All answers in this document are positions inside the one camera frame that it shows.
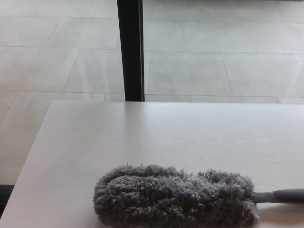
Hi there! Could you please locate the black vertical window frame post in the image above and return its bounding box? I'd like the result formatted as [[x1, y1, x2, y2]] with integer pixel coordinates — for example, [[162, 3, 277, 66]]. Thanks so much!
[[117, 0, 146, 102]]

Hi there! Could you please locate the grey fluffy microfibre duster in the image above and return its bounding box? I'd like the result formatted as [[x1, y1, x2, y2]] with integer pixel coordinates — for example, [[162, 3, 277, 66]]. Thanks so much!
[[93, 162, 304, 228]]

